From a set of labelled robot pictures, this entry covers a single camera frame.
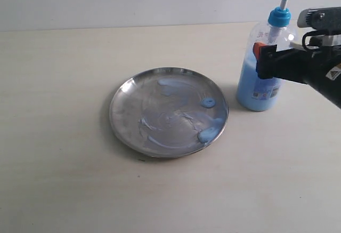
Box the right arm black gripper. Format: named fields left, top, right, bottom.
left=253, top=42, right=340, bottom=94

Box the blue pump soap bottle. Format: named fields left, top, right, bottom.
left=237, top=0, right=297, bottom=111

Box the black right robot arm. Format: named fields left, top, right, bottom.
left=253, top=42, right=340, bottom=108

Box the round stainless steel plate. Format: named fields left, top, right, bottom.
left=109, top=67, right=229, bottom=158

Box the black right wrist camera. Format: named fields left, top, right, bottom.
left=290, top=7, right=340, bottom=51

